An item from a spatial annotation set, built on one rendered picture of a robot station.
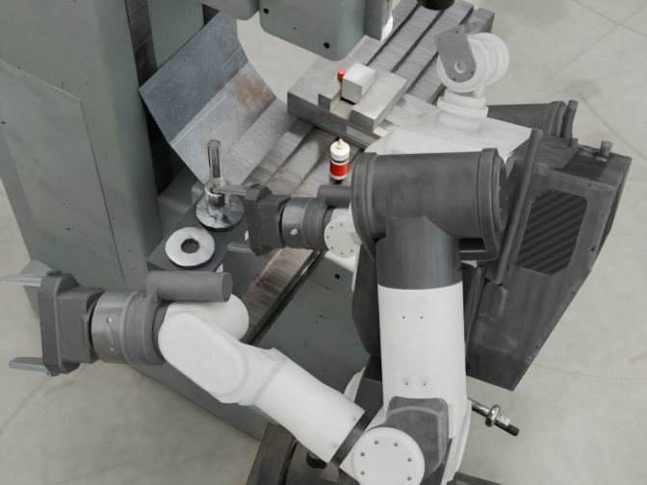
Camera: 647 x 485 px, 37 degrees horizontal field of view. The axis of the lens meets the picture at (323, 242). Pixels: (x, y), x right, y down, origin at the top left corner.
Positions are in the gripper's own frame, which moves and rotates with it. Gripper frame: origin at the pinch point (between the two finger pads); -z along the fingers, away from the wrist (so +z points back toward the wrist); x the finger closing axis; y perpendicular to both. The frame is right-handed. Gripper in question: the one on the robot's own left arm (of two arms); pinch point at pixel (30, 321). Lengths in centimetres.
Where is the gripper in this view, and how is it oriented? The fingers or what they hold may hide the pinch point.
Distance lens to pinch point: 123.5
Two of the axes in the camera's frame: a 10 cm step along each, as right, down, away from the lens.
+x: -0.3, -9.9, -1.6
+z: 9.6, 0.2, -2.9
